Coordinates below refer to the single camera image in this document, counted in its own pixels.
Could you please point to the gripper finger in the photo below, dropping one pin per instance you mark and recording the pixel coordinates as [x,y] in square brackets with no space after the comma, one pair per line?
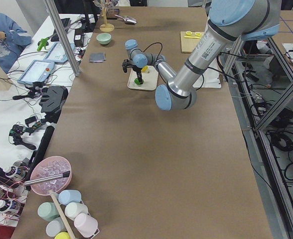
[140,81]

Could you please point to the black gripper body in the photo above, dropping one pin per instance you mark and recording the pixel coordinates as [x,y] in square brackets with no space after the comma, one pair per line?
[137,70]

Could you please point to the green lime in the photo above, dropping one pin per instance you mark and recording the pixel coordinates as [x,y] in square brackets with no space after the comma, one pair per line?
[136,81]

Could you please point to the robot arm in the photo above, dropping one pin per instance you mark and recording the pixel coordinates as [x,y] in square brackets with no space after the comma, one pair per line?
[228,21]

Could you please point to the white rabbit tray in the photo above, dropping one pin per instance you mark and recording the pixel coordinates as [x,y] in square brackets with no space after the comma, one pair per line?
[150,80]

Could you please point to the grey folded cloth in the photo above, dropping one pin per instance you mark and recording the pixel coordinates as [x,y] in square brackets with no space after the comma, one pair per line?
[97,57]

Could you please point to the mint green bowl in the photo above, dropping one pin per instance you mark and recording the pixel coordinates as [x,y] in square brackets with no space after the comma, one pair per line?
[104,38]

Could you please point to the metal scoop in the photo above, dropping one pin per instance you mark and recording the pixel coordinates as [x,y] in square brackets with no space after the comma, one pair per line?
[127,19]

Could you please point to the wooden mug tree stand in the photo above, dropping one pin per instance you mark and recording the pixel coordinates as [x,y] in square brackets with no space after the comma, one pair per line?
[104,5]

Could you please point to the bamboo cutting board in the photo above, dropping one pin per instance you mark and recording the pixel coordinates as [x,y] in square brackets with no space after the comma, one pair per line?
[187,45]

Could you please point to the yellow plastic knife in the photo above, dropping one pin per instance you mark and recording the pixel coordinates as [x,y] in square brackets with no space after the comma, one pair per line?
[193,37]

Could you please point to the upper teach pendant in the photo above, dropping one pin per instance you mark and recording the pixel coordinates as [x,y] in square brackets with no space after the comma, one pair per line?
[56,54]

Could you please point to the teach pendant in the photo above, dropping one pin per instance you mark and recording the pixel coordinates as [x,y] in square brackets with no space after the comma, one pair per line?
[56,54]
[38,71]

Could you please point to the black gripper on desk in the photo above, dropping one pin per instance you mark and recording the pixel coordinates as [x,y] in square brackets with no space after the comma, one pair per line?
[52,100]

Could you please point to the green plastic clamp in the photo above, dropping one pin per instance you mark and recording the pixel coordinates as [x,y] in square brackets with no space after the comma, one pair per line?
[43,43]

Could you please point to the lower teach pendant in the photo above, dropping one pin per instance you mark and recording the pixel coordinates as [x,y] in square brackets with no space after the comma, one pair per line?
[38,71]

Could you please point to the metal tongs in bowl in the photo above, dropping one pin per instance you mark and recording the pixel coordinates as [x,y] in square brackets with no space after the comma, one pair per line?
[48,178]

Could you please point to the pink bowl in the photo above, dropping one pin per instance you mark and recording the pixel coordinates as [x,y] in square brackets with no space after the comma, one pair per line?
[51,166]

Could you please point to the person in blue shirt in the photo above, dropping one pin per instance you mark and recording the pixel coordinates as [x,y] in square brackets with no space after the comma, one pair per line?
[13,40]

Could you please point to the blue cup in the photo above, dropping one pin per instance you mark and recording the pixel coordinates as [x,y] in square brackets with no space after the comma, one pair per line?
[68,196]

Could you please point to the wooden stick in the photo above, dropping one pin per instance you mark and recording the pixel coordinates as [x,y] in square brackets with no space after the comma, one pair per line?
[53,196]

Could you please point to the white cup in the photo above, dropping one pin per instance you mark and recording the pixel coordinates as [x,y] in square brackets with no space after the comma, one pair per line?
[73,209]

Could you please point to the pink cup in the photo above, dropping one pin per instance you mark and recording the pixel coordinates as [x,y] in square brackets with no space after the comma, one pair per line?
[86,225]

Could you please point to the green cup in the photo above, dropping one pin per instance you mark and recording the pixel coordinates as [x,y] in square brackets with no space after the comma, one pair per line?
[48,211]

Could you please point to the grey cup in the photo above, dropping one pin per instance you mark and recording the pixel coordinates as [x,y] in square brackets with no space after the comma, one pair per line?
[55,227]

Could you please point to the yellow cup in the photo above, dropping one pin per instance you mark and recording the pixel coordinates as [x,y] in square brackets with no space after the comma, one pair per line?
[62,235]

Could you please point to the aluminium frame post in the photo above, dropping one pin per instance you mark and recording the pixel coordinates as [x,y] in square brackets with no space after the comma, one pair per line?
[55,18]

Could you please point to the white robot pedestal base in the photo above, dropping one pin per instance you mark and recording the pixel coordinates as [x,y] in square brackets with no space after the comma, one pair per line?
[210,78]

